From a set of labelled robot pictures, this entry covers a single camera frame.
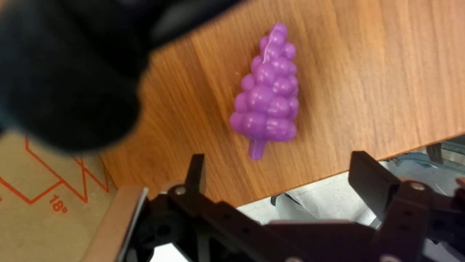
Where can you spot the purple plastic grapes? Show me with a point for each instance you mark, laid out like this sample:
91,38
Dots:
270,92

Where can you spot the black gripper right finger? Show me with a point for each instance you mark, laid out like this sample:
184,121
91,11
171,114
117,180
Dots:
373,180

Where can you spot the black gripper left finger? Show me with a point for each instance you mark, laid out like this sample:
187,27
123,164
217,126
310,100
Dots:
197,175

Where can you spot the brown cardboard sheet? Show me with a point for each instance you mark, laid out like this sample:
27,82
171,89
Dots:
44,209

